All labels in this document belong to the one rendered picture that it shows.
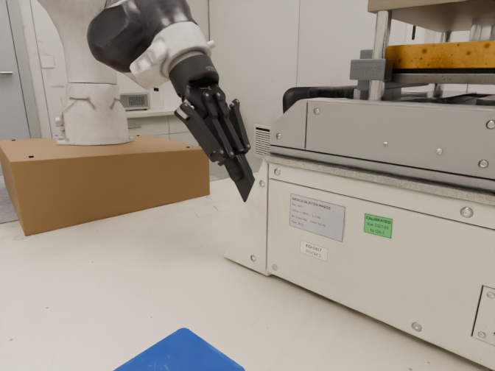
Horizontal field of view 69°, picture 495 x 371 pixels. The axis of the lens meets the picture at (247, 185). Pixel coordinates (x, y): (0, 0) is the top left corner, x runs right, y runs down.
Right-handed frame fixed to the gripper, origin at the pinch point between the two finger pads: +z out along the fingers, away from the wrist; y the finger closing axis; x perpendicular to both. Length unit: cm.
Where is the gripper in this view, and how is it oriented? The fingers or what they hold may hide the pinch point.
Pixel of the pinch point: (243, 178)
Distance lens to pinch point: 57.0
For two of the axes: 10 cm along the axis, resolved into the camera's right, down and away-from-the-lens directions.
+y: 6.5, -2.2, 7.3
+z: 4.3, 8.9, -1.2
